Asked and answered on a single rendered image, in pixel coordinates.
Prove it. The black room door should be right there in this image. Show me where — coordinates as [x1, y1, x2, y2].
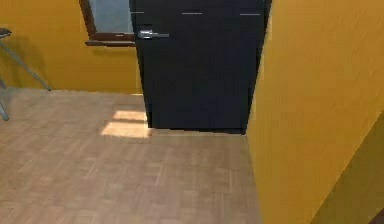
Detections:
[129, 0, 273, 136]

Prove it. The brown framed window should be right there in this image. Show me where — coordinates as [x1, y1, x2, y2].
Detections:
[78, 0, 137, 48]

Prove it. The silver door handle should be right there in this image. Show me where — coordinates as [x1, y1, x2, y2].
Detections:
[137, 29, 170, 41]

